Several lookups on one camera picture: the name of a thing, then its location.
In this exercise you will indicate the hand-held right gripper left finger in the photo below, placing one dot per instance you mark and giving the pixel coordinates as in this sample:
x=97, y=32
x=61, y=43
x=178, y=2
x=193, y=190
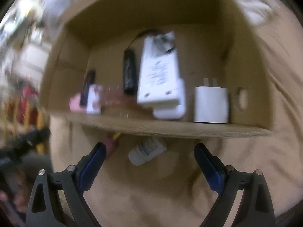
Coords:
x=92, y=167

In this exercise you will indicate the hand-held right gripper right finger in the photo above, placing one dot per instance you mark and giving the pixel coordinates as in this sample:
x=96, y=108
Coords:
x=209, y=170

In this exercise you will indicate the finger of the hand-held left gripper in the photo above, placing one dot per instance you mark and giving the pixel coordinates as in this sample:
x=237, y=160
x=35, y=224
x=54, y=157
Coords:
x=35, y=139

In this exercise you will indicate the white tube with blue label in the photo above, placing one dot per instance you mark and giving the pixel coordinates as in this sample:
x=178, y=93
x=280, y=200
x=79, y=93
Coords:
x=146, y=152

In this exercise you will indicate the white charger plug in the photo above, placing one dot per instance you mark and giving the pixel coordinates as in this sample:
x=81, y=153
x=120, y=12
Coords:
x=210, y=104

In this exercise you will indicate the clear eyeglasses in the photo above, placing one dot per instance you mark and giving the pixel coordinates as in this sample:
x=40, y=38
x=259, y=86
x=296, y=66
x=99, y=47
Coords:
x=113, y=104

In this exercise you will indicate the white earbud case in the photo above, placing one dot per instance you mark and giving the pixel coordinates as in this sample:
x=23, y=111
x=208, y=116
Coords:
x=170, y=113

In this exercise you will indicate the black lipstick tube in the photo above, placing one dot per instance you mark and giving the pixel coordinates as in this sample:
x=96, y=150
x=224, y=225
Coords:
x=88, y=85

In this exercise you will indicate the black cylinder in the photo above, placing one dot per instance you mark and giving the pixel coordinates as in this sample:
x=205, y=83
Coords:
x=129, y=73

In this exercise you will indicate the white power adapter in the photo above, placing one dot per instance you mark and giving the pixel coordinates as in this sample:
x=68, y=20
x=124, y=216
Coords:
x=158, y=75

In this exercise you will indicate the brown cardboard box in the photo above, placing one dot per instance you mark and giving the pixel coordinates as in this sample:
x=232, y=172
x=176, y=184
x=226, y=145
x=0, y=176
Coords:
x=153, y=4

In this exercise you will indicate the pink yellow-tipped object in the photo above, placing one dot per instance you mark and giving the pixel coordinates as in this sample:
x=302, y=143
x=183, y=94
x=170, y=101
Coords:
x=111, y=146

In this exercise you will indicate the small white bottle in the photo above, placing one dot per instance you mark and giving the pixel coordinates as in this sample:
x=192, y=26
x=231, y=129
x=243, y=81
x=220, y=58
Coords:
x=93, y=107

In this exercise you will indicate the beige blanket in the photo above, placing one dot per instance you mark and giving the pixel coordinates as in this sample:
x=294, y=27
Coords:
x=153, y=194

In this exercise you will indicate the white cabinet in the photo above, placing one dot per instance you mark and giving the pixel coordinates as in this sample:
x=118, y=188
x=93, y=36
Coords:
x=33, y=59

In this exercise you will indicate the white bedding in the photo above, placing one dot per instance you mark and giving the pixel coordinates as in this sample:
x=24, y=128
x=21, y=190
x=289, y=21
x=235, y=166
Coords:
x=61, y=2

